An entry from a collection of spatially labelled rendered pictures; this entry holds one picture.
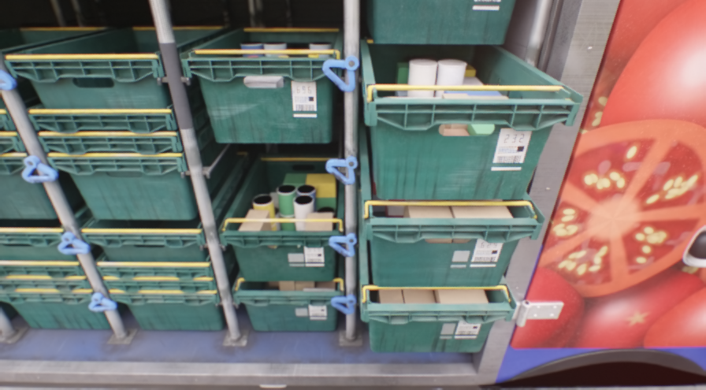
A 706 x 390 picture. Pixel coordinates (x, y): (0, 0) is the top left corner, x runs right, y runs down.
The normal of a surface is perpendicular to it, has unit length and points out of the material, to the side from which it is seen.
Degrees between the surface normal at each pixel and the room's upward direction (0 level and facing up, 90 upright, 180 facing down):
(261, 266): 94
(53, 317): 92
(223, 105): 96
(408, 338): 99
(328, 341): 0
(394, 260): 93
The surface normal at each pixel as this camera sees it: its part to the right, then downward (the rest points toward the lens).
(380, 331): 0.00, 0.60
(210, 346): 0.00, -0.88
